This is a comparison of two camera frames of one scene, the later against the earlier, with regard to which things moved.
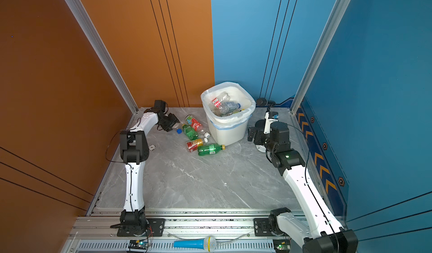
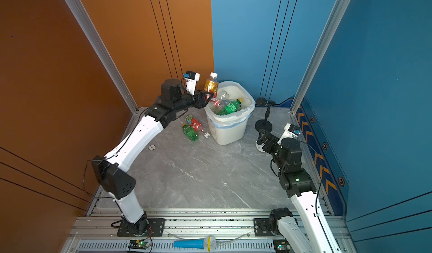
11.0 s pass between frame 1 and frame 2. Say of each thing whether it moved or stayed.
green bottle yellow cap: moved
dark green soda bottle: stayed
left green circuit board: stayed
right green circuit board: stayed
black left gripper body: moved
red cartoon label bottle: stayed
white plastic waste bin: stayed
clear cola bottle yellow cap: stayed
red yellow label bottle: moved
